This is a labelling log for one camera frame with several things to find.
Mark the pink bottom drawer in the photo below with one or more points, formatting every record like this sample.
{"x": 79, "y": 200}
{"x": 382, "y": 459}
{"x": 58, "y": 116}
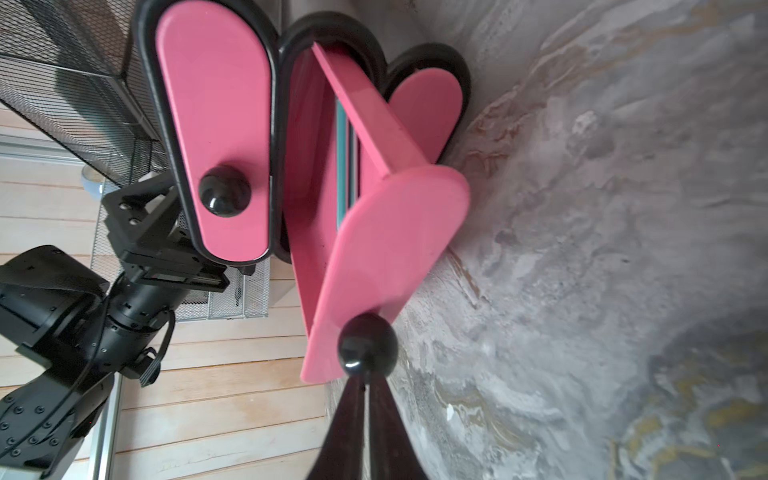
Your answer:
{"x": 429, "y": 104}

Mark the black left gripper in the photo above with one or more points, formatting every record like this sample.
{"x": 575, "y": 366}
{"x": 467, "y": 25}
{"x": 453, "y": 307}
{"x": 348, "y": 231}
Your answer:
{"x": 141, "y": 220}

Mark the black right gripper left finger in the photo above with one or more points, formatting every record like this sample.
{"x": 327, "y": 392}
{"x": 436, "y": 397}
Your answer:
{"x": 341, "y": 454}

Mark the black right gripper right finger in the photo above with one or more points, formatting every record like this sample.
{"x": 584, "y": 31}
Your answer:
{"x": 391, "y": 453}

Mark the black wire mesh basket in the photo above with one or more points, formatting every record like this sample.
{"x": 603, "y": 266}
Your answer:
{"x": 71, "y": 69}

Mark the black drawer cabinet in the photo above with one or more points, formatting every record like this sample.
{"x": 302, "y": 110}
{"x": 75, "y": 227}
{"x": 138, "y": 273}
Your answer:
{"x": 224, "y": 188}

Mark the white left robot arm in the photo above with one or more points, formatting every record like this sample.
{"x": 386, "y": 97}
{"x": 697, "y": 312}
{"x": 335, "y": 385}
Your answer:
{"x": 84, "y": 330}

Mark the green pencil bundle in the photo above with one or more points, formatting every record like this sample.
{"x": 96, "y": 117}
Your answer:
{"x": 347, "y": 163}

